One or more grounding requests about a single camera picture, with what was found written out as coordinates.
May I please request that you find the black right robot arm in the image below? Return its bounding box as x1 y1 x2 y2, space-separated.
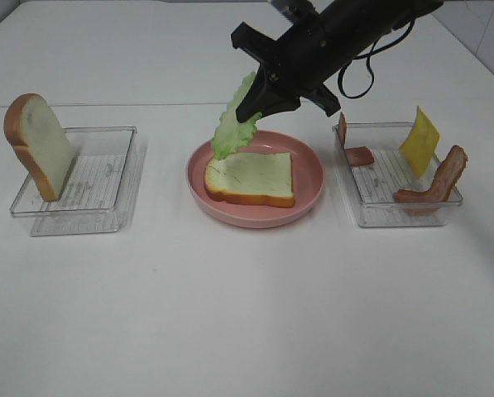
231 0 442 122

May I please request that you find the bacon strip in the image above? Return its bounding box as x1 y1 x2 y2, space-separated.
393 145 468 203
338 112 375 167

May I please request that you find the bread slice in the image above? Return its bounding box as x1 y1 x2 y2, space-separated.
3 93 75 202
204 152 295 208

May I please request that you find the left clear plastic tray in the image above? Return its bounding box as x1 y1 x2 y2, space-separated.
10 126 146 237

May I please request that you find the right clear plastic tray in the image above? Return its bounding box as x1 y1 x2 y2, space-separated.
333 122 463 227

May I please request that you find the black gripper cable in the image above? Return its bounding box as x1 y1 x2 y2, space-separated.
338 14 415 99

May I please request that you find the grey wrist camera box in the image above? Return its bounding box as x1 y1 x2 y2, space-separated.
269 0 317 24

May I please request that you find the yellow cheese slice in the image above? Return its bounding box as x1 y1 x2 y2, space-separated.
399 107 440 179

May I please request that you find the pink round plate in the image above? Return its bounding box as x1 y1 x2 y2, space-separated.
186 130 325 229

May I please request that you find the green lettuce leaf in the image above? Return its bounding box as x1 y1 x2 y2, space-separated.
211 71 262 160

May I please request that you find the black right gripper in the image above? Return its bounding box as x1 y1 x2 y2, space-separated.
231 22 340 122

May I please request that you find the clear plastic tray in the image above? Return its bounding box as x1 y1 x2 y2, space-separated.
10 126 146 237
333 122 463 227

